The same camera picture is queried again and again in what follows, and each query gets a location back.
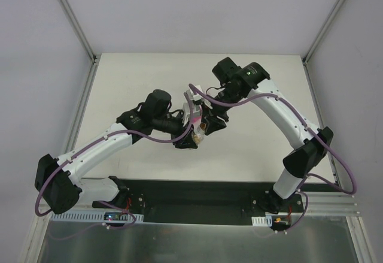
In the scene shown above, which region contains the white cable duct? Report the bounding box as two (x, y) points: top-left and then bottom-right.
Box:
(50, 210), (144, 223)
(251, 215), (273, 227)

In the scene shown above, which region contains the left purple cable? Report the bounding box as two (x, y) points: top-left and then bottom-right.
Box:
(35, 92), (197, 217)

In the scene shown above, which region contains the clear bottle with yellow pills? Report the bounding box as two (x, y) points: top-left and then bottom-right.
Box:
(191, 125), (205, 145)

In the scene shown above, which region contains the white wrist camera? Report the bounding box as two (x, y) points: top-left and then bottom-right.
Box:
(183, 102), (202, 125)
(185, 88), (204, 105)

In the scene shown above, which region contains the right aluminium frame post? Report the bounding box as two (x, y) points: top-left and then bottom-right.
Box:
(302, 0), (346, 66)

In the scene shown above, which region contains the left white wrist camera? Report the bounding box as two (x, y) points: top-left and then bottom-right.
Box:
(183, 102), (202, 125)

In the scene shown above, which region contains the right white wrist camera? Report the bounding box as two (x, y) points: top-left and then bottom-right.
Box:
(185, 88), (204, 105)

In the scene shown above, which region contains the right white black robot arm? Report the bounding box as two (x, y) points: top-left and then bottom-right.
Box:
(202, 57), (333, 212)

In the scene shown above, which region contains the aluminium frame post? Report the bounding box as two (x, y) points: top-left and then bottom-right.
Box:
(57, 0), (97, 63)
(302, 0), (346, 66)

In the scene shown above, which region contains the pink weekly pill organizer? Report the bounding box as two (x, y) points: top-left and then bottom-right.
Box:
(192, 117), (201, 126)

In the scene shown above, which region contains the right white cable duct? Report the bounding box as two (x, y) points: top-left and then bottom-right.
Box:
(251, 215), (273, 227)

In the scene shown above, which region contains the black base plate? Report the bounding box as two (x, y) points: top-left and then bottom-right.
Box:
(91, 176), (311, 225)

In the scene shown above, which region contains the left aluminium frame post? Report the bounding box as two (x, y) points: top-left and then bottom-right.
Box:
(57, 0), (97, 63)

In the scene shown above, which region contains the left white cable duct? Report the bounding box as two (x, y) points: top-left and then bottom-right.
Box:
(50, 210), (144, 223)

